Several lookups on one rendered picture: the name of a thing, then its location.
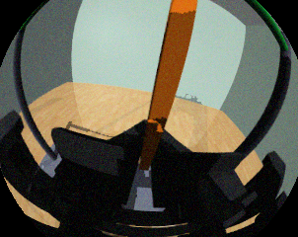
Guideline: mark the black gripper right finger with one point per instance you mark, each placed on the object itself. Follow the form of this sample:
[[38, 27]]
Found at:
[[173, 164]]

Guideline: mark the orange handle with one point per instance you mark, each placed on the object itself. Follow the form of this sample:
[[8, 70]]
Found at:
[[171, 63]]

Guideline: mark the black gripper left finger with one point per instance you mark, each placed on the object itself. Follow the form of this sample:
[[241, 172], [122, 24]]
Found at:
[[117, 156]]

